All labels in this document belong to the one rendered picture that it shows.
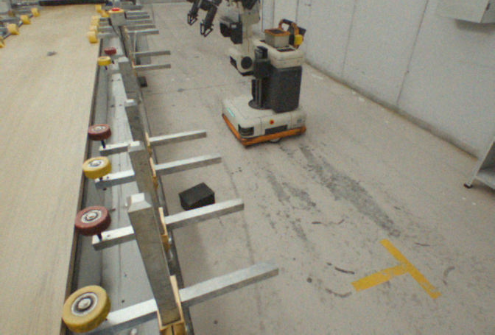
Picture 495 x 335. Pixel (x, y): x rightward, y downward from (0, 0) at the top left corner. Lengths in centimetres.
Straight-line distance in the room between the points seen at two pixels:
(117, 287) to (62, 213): 30
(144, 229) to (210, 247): 141
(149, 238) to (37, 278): 35
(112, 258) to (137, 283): 14
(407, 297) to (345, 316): 36
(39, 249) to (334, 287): 138
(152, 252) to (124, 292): 53
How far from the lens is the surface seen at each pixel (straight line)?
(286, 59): 255
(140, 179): 75
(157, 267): 57
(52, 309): 75
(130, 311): 77
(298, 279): 178
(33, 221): 96
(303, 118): 281
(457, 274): 211
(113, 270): 112
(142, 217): 48
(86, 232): 87
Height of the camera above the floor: 147
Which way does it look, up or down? 34 degrees down
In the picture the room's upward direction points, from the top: straight up
